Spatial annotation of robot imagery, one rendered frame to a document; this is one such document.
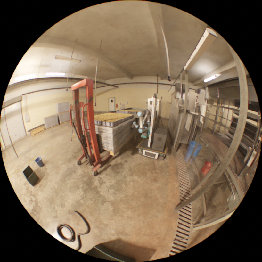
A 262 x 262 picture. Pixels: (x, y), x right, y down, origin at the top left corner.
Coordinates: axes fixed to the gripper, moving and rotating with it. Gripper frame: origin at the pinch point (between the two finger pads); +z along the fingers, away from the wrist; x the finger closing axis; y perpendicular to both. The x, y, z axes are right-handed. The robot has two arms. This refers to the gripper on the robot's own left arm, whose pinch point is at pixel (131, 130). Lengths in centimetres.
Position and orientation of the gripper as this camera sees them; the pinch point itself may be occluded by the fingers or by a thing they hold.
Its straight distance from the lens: 236.2
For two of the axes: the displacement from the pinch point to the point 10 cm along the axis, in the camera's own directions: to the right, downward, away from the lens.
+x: -5.6, 4.1, -7.2
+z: -2.9, 7.2, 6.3
